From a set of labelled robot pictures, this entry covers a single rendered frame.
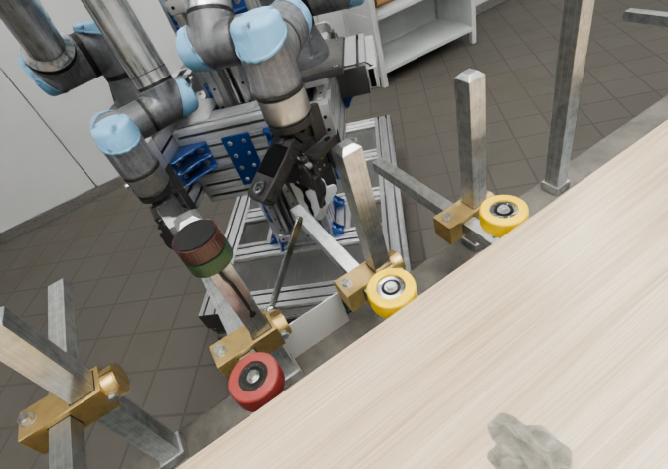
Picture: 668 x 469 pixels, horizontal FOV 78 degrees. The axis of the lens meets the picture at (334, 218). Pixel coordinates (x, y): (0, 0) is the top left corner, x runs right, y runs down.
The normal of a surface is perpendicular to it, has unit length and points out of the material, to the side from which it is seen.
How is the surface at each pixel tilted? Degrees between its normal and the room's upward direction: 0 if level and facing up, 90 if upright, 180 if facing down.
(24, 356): 90
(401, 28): 90
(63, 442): 0
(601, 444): 0
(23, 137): 90
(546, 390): 0
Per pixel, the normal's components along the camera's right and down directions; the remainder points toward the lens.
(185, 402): -0.25, -0.72
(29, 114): 0.46, 0.50
